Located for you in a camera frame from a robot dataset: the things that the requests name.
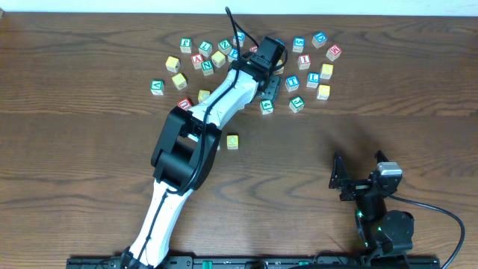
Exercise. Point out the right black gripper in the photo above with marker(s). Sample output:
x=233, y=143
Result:
x=357, y=186

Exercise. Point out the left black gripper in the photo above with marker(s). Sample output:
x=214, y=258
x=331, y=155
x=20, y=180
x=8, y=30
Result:
x=272, y=87

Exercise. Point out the blue T block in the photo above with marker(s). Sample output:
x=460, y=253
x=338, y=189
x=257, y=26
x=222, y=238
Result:
x=292, y=83

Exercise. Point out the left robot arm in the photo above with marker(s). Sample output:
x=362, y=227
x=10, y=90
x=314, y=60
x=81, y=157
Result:
x=187, y=145

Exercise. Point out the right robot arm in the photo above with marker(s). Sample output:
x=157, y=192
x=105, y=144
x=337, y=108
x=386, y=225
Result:
x=385, y=233

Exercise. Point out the blue P block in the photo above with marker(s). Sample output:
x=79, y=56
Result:
x=233, y=55

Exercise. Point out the blue block top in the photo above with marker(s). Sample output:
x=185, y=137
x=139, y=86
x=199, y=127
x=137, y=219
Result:
x=239, y=38

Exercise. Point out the red I block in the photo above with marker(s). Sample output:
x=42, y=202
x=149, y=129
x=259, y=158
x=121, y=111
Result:
x=304, y=61

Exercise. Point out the green 4 block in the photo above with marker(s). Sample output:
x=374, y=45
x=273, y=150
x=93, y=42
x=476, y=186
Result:
x=266, y=106

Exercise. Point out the blue S block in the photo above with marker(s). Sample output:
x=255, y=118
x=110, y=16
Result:
x=298, y=44

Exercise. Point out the green Z block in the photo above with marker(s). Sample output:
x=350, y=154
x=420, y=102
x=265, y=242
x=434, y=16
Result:
x=225, y=46

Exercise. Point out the yellow block near N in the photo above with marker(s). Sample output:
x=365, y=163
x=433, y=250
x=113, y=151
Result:
x=218, y=59

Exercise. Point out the green J block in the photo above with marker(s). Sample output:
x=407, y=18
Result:
x=296, y=104

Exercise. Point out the blue L block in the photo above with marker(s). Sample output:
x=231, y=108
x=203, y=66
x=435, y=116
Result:
x=313, y=80

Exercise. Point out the green N block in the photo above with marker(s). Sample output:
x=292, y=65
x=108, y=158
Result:
x=207, y=68

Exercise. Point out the green L block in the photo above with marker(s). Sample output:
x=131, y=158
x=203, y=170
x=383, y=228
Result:
x=205, y=48

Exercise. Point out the yellow K block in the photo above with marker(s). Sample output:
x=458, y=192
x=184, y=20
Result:
x=326, y=71

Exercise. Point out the yellow G block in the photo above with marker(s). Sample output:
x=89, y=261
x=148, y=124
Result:
x=323, y=92

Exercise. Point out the red A block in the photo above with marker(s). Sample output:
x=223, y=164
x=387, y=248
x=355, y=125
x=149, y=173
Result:
x=197, y=61

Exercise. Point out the red M block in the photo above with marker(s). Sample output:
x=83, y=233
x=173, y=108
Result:
x=333, y=52

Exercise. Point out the green block far left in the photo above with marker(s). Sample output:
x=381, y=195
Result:
x=186, y=45

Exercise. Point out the red U block lower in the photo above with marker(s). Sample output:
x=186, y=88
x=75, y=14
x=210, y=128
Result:
x=185, y=104

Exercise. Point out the yellow block far left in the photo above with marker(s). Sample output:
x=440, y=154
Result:
x=173, y=64

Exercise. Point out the green V block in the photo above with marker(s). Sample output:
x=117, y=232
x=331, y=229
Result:
x=157, y=87

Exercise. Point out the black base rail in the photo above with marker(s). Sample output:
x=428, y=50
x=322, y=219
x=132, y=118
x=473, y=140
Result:
x=327, y=261

